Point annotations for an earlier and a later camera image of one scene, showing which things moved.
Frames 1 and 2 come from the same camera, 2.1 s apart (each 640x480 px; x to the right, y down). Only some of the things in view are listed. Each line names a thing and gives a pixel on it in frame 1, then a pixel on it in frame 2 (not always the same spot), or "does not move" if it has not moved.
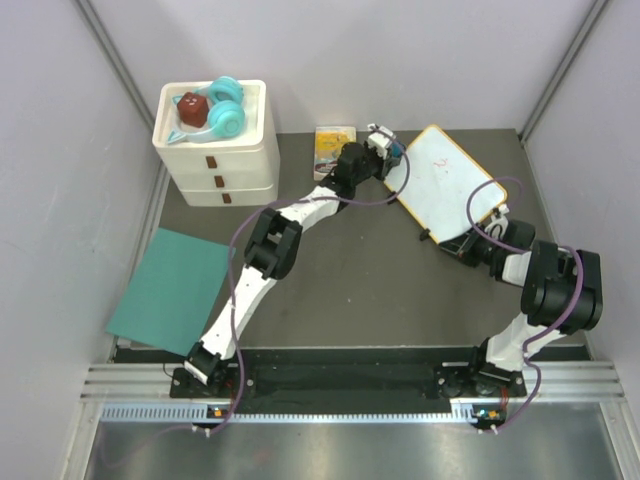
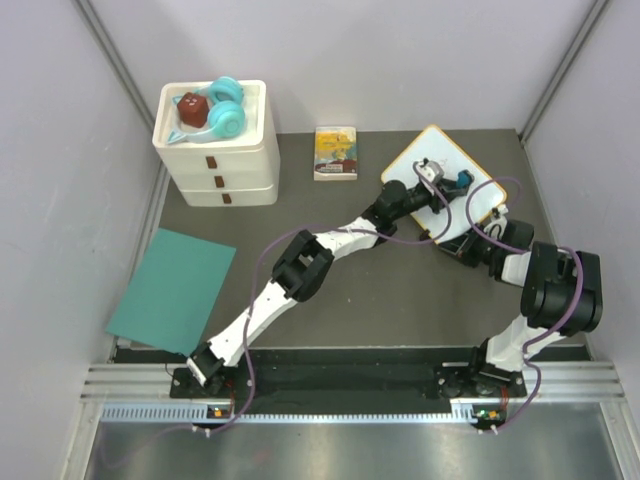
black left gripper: x=384 y=165 -> x=449 y=189
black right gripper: x=463 y=245 does not move
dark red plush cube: x=193 y=109 does not move
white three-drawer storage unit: x=241 y=170 does not move
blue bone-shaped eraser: x=397 y=149 -> x=462 y=180
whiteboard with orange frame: x=447 y=193 does not move
